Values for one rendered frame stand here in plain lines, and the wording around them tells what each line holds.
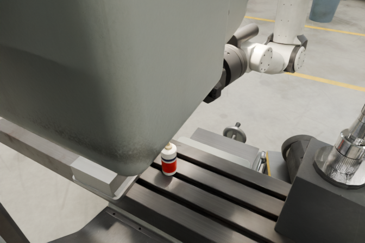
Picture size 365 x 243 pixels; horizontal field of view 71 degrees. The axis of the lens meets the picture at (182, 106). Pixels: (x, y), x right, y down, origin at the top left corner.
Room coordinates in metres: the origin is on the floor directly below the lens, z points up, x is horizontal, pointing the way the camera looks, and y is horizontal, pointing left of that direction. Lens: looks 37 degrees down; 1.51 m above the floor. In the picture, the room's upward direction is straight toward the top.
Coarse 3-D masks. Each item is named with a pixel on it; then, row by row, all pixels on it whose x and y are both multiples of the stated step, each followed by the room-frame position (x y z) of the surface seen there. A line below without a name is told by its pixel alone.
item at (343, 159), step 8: (336, 144) 0.31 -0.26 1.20; (336, 152) 0.30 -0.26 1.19; (344, 152) 0.29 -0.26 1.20; (352, 152) 0.28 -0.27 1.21; (360, 152) 0.28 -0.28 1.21; (328, 160) 0.31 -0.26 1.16; (336, 160) 0.29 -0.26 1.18; (344, 160) 0.29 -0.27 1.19; (352, 160) 0.28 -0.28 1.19; (360, 160) 0.28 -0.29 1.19; (336, 168) 0.29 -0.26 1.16; (344, 168) 0.28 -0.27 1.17; (352, 168) 0.28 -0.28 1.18
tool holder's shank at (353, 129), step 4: (364, 104) 0.31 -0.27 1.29; (364, 108) 0.30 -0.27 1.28; (360, 112) 0.31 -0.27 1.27; (364, 112) 0.30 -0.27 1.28; (360, 116) 0.30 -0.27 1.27; (364, 116) 0.30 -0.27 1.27; (356, 120) 0.31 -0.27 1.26; (360, 120) 0.30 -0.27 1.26; (364, 120) 0.30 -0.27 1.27; (352, 124) 0.31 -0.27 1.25; (356, 124) 0.30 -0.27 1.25; (360, 124) 0.30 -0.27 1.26; (364, 124) 0.29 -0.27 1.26; (352, 128) 0.30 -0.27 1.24; (356, 128) 0.30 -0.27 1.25; (360, 128) 0.29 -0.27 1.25; (364, 128) 0.29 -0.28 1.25; (352, 132) 0.30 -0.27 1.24; (356, 132) 0.29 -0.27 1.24; (360, 132) 0.29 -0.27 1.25; (364, 132) 0.29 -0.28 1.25; (352, 136) 0.30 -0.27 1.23; (356, 136) 0.29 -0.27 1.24; (360, 136) 0.29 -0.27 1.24; (364, 136) 0.29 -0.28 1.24; (356, 140) 0.29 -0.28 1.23; (360, 140) 0.29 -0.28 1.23; (364, 140) 0.29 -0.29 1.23
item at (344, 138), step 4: (344, 132) 0.31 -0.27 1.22; (348, 132) 0.31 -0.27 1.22; (340, 136) 0.31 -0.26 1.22; (344, 136) 0.30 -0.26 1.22; (348, 136) 0.30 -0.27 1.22; (340, 140) 0.30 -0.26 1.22; (344, 140) 0.30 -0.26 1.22; (348, 140) 0.29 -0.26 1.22; (352, 140) 0.29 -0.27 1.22; (344, 144) 0.29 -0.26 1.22; (348, 144) 0.29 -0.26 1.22; (352, 144) 0.29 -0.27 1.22; (356, 144) 0.29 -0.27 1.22; (360, 144) 0.29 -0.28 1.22; (364, 144) 0.29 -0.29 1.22; (352, 148) 0.28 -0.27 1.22; (356, 148) 0.28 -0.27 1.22; (360, 148) 0.28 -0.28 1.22; (364, 148) 0.28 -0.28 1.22
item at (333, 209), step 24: (312, 144) 0.36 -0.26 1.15; (312, 168) 0.30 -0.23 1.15; (360, 168) 0.29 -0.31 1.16; (312, 192) 0.27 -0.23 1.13; (336, 192) 0.25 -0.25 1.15; (360, 192) 0.25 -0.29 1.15; (288, 216) 0.28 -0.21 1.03; (312, 216) 0.26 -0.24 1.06; (336, 216) 0.24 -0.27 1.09; (360, 216) 0.23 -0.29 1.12; (312, 240) 0.25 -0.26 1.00; (336, 240) 0.23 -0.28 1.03; (360, 240) 0.21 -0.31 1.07
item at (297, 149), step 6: (294, 144) 0.92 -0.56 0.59; (300, 144) 0.90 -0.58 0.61; (306, 144) 0.89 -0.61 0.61; (294, 150) 0.88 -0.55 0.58; (300, 150) 0.86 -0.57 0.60; (288, 156) 0.91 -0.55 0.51; (294, 156) 0.85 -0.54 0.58; (300, 156) 0.83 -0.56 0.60; (288, 162) 0.89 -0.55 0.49; (294, 162) 0.82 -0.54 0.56; (300, 162) 0.80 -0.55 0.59; (288, 168) 0.86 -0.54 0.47; (294, 168) 0.80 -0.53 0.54; (294, 174) 0.78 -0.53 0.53
